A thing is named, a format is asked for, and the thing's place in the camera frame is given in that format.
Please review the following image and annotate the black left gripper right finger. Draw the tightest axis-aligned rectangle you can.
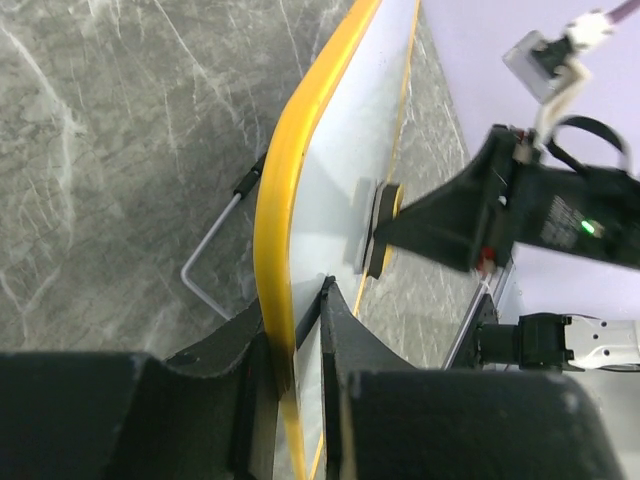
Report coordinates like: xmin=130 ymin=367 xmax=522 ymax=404
xmin=320 ymin=278 xmax=623 ymax=479

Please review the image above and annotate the yellow framed whiteboard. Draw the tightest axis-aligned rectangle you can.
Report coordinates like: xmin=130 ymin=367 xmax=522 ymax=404
xmin=253 ymin=1 xmax=420 ymax=479

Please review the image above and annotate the aluminium side rail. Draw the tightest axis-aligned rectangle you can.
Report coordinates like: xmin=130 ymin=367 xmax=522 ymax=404
xmin=442 ymin=259 xmax=522 ymax=370

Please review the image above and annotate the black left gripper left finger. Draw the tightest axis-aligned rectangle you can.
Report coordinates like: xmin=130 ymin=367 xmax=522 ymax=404
xmin=1 ymin=304 xmax=278 ymax=479

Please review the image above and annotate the yellow black whiteboard eraser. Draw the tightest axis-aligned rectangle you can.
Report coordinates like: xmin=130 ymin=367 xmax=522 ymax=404
xmin=344 ymin=178 xmax=404 ymax=279

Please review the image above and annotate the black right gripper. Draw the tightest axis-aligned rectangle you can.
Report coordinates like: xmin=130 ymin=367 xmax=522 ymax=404
xmin=378 ymin=116 xmax=639 ymax=272

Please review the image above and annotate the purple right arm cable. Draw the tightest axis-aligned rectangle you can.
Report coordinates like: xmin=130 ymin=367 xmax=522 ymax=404
xmin=607 ymin=0 xmax=640 ymax=21

